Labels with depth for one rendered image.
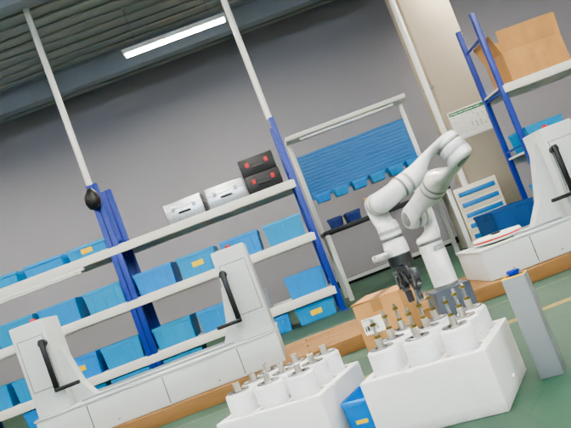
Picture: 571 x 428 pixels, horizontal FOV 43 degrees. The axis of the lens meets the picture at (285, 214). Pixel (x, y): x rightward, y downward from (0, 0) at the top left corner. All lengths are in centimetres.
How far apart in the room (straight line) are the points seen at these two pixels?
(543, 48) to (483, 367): 573
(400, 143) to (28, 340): 512
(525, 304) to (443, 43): 677
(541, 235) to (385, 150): 413
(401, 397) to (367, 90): 892
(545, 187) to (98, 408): 290
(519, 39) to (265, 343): 443
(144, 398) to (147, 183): 675
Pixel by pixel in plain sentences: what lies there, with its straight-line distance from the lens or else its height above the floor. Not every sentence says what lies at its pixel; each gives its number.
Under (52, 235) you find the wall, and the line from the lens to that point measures 1102.
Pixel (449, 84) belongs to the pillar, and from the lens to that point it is 873.
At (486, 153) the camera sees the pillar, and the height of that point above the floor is 96.
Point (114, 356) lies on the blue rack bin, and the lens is 704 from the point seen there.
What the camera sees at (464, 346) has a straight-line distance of 212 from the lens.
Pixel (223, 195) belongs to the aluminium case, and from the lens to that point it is 684.
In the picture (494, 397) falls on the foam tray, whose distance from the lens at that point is 211.
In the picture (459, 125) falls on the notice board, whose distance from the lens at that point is 864.
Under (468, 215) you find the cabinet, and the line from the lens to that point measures 772.
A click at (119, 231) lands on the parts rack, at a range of 750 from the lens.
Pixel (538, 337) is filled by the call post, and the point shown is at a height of 12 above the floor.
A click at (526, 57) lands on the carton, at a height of 163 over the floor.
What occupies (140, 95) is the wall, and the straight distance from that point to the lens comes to 1098.
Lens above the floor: 59
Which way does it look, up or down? 4 degrees up
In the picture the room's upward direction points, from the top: 21 degrees counter-clockwise
